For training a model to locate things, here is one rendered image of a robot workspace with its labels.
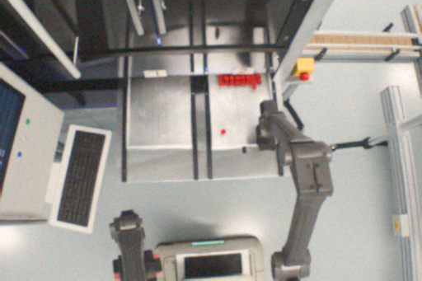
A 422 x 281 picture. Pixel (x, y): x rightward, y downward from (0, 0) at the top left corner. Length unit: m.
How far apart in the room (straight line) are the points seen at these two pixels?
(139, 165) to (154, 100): 0.28
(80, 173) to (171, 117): 0.46
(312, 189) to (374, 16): 2.43
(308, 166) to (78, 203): 1.02
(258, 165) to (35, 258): 1.67
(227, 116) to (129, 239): 0.75
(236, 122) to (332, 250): 1.30
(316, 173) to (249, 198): 1.54
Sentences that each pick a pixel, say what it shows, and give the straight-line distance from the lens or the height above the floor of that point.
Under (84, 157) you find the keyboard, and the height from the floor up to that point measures 0.83.
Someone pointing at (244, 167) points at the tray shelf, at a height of 0.88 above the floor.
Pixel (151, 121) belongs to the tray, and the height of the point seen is 0.88.
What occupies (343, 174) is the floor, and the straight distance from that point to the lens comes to 2.46.
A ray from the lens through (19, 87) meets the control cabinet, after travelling 1.25.
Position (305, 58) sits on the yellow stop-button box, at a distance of 1.41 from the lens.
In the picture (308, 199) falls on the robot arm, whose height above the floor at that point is 1.52.
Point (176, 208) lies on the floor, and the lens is 2.25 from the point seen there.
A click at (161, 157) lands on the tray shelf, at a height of 0.88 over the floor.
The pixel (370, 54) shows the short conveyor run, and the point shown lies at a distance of 1.66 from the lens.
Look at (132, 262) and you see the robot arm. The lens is 0.82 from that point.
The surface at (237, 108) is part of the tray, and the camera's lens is 1.44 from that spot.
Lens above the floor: 2.25
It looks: 75 degrees down
